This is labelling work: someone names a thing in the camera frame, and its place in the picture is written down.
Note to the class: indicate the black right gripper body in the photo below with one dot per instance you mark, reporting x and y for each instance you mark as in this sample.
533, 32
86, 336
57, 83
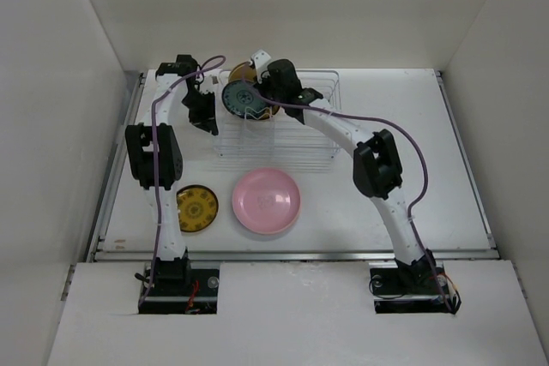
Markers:
268, 87

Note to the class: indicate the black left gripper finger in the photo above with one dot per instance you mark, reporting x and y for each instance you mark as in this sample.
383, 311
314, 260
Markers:
212, 126
203, 127

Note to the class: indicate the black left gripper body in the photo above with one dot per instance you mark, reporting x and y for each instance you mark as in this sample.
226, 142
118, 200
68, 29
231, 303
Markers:
200, 104

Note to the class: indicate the large yellow patterned plate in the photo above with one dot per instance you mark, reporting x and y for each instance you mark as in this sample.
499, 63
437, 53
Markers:
243, 72

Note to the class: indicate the blue floral green plate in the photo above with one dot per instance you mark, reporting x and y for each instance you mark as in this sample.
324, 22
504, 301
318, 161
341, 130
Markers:
240, 101

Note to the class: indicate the small yellow patterned plate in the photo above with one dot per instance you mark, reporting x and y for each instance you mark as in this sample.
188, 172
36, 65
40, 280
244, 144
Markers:
198, 207

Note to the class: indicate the pink plastic plate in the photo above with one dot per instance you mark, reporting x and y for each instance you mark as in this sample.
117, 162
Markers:
266, 201

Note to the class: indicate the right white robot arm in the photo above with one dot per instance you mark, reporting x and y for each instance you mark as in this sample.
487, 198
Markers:
377, 168

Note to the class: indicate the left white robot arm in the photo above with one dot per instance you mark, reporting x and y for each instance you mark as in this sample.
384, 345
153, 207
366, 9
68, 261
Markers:
156, 162

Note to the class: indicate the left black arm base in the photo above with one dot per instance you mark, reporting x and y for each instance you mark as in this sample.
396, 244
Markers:
179, 287

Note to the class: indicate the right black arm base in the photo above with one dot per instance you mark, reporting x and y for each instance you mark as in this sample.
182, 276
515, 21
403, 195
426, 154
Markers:
422, 287

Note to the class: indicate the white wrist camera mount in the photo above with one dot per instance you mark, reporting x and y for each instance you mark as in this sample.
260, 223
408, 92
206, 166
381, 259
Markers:
259, 62

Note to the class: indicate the white wire dish rack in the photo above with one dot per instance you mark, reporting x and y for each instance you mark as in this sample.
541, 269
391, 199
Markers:
277, 140

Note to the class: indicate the aluminium table frame rail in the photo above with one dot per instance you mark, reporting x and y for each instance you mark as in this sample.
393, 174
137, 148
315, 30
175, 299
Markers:
337, 223

